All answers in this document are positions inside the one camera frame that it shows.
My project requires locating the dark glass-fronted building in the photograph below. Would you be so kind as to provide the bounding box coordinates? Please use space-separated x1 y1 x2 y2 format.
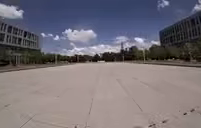
158 7 201 61

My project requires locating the grey multi-storey office building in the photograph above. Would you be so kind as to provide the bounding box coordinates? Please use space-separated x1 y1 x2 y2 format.
0 15 42 64

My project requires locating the pale concrete slab plaza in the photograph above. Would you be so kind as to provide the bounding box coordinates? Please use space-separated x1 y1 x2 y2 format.
0 61 201 128

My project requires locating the dark low kerb strip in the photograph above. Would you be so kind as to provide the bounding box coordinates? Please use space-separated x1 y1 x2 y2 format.
129 60 201 69
0 62 71 75

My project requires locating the distant tall tower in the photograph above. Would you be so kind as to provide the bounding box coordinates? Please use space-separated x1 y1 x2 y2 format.
120 41 125 63

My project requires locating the row of trees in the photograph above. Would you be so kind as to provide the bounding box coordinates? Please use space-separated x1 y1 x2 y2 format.
0 38 201 66

